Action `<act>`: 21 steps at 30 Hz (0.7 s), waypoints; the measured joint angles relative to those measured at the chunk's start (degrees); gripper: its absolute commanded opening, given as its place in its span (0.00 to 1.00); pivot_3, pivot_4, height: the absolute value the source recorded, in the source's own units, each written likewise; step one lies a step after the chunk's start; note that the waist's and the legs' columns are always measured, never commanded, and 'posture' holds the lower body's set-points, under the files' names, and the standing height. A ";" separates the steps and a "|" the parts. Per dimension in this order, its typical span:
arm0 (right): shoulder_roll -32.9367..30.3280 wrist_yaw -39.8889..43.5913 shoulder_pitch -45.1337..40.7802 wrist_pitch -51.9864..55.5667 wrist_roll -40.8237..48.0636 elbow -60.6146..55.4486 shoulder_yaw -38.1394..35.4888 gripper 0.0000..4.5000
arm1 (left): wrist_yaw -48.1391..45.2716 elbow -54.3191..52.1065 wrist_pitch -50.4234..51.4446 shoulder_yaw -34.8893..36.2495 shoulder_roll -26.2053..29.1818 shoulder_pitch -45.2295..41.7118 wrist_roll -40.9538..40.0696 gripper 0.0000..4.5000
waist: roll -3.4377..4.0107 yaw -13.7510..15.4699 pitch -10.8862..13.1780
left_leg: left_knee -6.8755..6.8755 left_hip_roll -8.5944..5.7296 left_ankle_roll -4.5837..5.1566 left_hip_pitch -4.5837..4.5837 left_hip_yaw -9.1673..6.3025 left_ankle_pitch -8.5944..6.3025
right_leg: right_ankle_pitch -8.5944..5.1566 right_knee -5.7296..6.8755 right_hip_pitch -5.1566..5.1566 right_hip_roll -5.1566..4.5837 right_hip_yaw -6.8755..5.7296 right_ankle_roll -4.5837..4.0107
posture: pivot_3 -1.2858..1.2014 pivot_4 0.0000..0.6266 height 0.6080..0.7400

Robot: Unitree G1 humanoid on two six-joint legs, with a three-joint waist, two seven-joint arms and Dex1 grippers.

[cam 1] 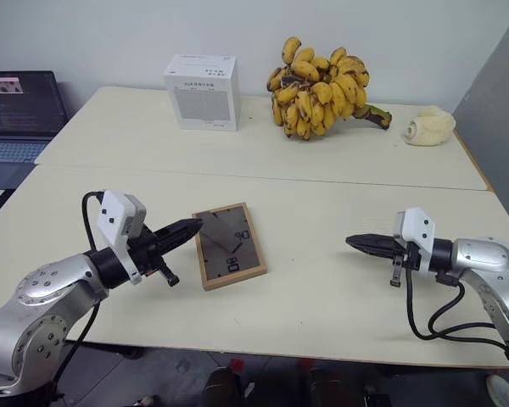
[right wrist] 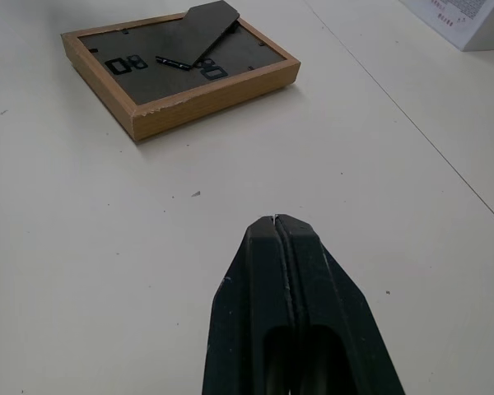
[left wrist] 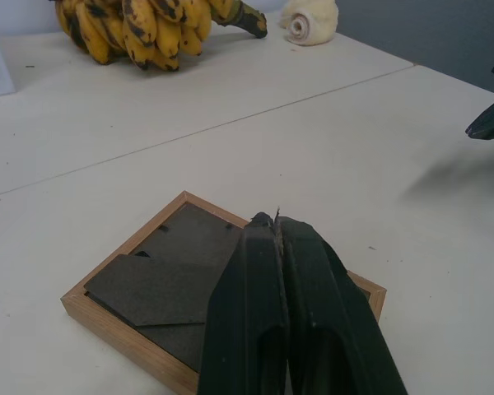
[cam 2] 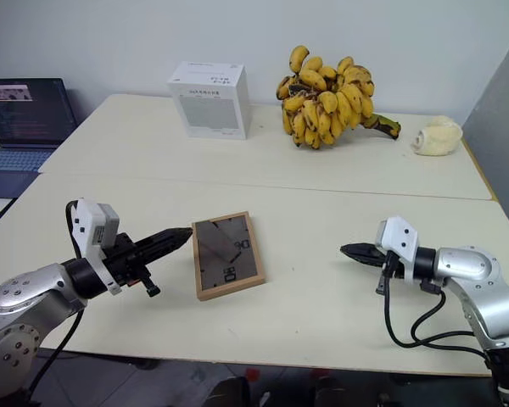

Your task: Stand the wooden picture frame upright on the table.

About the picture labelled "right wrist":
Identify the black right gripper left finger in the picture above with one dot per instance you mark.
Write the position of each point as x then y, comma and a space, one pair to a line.
247, 296

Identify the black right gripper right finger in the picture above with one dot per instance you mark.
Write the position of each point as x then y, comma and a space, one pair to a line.
333, 296

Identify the white box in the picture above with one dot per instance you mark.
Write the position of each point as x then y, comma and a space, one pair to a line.
461, 20

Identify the wooden picture frame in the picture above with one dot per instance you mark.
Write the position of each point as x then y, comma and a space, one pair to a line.
177, 78

